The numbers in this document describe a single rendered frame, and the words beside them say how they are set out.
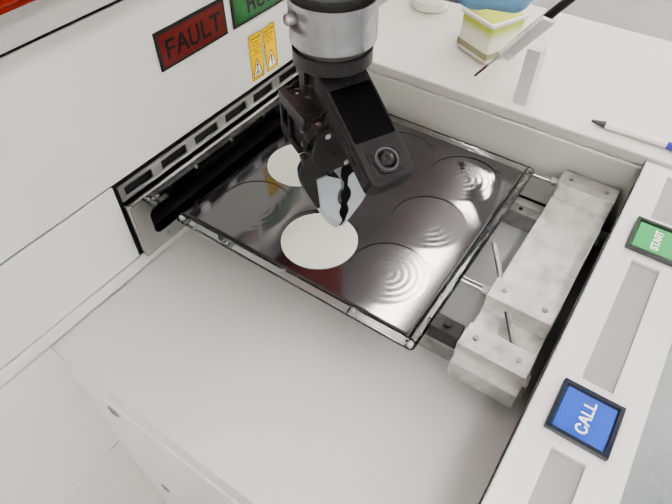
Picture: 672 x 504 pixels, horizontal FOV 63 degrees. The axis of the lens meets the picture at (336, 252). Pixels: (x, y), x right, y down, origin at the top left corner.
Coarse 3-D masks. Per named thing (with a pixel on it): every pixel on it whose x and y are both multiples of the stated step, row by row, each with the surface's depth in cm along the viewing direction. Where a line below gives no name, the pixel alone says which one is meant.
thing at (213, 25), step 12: (204, 12) 68; (216, 12) 69; (180, 24) 65; (192, 24) 67; (204, 24) 69; (216, 24) 70; (168, 36) 65; (180, 36) 66; (192, 36) 68; (204, 36) 69; (216, 36) 71; (168, 48) 65; (180, 48) 67; (192, 48) 69; (168, 60) 66
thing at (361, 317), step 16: (192, 224) 74; (224, 240) 72; (240, 256) 71; (256, 256) 70; (272, 272) 69; (288, 272) 68; (304, 288) 67; (320, 288) 67; (336, 304) 65; (368, 320) 63; (384, 336) 63; (400, 336) 62
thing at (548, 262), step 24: (552, 216) 78; (576, 216) 78; (600, 216) 78; (528, 240) 75; (552, 240) 75; (576, 240) 75; (528, 264) 72; (552, 264) 72; (576, 264) 72; (528, 288) 69; (552, 288) 69; (480, 312) 67; (504, 336) 65; (528, 336) 65; (456, 360) 62; (480, 384) 62; (504, 384) 61
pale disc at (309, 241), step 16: (304, 224) 74; (320, 224) 74; (288, 240) 72; (304, 240) 72; (320, 240) 72; (336, 240) 72; (352, 240) 72; (288, 256) 70; (304, 256) 70; (320, 256) 70; (336, 256) 70
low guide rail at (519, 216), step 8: (496, 208) 85; (512, 208) 83; (520, 208) 83; (528, 208) 83; (512, 216) 84; (520, 216) 83; (528, 216) 82; (536, 216) 82; (512, 224) 85; (520, 224) 84; (528, 224) 83; (528, 232) 84; (592, 248) 79
